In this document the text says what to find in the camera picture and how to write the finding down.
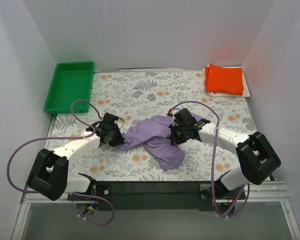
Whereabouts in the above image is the purple t shirt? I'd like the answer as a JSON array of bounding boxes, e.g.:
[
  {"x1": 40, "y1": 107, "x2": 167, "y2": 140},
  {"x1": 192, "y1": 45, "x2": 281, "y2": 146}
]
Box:
[{"x1": 115, "y1": 111, "x2": 208, "y2": 172}]

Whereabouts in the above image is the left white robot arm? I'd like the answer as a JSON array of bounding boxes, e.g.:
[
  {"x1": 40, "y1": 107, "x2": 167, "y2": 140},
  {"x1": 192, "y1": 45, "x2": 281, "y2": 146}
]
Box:
[{"x1": 26, "y1": 113, "x2": 125, "y2": 201}]

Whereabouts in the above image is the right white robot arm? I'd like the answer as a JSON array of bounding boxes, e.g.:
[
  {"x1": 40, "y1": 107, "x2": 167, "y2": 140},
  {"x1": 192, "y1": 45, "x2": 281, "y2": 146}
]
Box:
[{"x1": 168, "y1": 108, "x2": 282, "y2": 199}]

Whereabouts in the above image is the floral patterned table mat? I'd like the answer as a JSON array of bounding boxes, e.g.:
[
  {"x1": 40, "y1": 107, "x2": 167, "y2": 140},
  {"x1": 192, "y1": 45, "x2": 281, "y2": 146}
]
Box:
[{"x1": 49, "y1": 71, "x2": 256, "y2": 181}]

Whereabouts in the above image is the green plastic tray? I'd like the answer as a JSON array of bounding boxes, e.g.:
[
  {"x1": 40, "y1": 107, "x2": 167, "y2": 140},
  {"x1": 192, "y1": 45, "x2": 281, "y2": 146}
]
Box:
[{"x1": 43, "y1": 61, "x2": 95, "y2": 115}]

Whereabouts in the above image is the folded orange t shirt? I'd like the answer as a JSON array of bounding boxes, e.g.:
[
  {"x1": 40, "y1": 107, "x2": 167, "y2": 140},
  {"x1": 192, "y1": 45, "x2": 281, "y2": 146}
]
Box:
[{"x1": 204, "y1": 63, "x2": 245, "y2": 97}]

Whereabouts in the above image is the folded white t shirt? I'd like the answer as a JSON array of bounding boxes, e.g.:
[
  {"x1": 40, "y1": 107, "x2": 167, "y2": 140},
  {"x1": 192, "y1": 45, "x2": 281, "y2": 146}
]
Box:
[{"x1": 202, "y1": 65, "x2": 252, "y2": 98}]

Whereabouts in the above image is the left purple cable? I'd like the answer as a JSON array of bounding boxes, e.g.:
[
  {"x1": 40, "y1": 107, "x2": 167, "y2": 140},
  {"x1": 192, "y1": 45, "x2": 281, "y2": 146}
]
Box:
[{"x1": 6, "y1": 99, "x2": 115, "y2": 227}]

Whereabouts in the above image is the aluminium frame rail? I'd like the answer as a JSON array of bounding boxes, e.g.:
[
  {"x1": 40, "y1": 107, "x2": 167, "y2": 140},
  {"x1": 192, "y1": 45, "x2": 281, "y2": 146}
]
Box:
[{"x1": 12, "y1": 181, "x2": 300, "y2": 240}]

